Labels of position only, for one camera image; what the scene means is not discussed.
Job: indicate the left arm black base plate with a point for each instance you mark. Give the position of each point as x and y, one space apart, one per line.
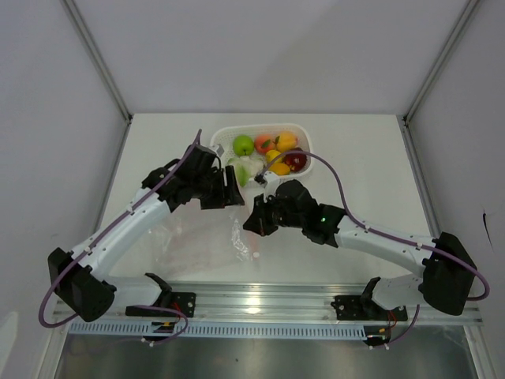
183 302

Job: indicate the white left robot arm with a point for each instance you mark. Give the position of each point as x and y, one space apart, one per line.
81 277

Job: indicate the yellow mango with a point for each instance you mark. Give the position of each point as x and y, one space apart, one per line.
280 169

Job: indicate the aluminium frame post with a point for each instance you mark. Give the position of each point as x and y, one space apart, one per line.
91 48
448 47

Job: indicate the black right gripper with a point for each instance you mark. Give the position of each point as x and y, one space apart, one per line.
258 222

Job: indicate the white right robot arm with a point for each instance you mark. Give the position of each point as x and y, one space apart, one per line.
440 272

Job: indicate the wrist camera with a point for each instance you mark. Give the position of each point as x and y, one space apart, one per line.
269 181
217 149

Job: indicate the aluminium mounting rail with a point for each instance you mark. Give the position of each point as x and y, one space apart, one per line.
244 302

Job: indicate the left aluminium frame post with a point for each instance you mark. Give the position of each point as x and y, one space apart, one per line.
91 48

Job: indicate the clear zip top bag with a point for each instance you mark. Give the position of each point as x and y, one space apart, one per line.
193 240

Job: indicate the white plastic basket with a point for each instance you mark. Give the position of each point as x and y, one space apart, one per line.
225 137

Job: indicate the dark red apple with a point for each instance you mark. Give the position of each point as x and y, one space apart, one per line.
296 160

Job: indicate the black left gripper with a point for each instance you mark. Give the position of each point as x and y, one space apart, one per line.
228 195

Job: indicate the right aluminium frame post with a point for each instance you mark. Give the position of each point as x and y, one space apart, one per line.
448 47

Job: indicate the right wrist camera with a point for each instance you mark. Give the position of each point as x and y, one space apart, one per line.
269 181

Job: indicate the green apple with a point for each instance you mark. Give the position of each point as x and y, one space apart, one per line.
243 145

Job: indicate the white cauliflower with green leaves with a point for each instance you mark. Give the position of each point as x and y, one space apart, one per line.
245 168

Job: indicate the orange peach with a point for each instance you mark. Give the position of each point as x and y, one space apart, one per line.
264 143

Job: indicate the white slotted cable duct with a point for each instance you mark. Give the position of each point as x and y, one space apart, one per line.
221 330

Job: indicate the yellow lemon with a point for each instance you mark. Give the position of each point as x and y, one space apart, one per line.
273 156

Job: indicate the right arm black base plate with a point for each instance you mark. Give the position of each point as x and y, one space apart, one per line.
371 308

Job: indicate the orange yellow fruit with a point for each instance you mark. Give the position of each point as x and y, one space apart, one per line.
286 141

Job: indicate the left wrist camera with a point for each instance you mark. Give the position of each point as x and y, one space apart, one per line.
217 149

